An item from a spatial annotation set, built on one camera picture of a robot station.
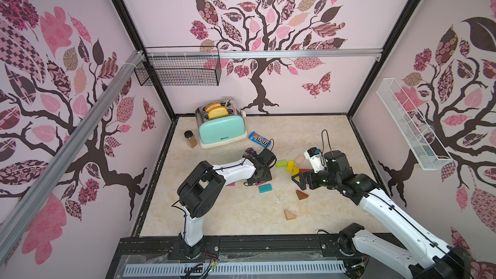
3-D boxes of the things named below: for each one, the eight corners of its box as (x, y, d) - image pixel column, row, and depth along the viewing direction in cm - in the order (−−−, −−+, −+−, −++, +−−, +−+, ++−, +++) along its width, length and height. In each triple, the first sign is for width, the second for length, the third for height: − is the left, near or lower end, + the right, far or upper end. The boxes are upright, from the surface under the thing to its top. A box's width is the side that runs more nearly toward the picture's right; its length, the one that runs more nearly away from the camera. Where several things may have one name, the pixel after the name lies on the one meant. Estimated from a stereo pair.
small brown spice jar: (187, 147, 107) (182, 137, 99) (189, 140, 110) (185, 130, 103) (196, 147, 107) (191, 137, 99) (197, 140, 110) (193, 130, 103)
